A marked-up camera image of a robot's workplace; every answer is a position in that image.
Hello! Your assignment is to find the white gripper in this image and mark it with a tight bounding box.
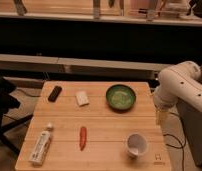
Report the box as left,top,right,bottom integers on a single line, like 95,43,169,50
153,91,176,125

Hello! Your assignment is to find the green ceramic bowl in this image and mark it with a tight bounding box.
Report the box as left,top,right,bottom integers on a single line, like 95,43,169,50
106,84,136,111

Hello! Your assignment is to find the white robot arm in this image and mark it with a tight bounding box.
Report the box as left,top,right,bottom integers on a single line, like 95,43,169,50
153,61,202,125

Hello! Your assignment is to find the white cup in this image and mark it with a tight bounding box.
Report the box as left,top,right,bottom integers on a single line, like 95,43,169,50
126,133,148,158

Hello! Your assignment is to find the wooden table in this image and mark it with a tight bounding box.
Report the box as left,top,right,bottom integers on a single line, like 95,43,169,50
15,81,172,171

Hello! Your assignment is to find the red chili pepper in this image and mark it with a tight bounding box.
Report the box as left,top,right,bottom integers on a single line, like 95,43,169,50
79,127,87,151

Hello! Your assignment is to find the white sponge block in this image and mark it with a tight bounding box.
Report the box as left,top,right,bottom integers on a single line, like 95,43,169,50
75,91,89,106

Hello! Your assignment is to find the black remote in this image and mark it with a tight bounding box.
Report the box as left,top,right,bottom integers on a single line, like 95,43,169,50
48,86,62,102

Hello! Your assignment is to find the white tube with cap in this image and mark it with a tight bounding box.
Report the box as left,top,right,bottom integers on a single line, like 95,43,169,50
29,123,53,166

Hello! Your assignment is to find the black tripod stand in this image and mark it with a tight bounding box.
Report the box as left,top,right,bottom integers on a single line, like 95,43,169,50
0,76,33,154

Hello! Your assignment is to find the black cable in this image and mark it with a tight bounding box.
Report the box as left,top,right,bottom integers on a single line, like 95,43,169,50
163,111,187,171

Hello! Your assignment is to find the wooden bench rail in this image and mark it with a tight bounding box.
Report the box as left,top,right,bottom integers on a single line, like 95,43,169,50
0,53,172,75

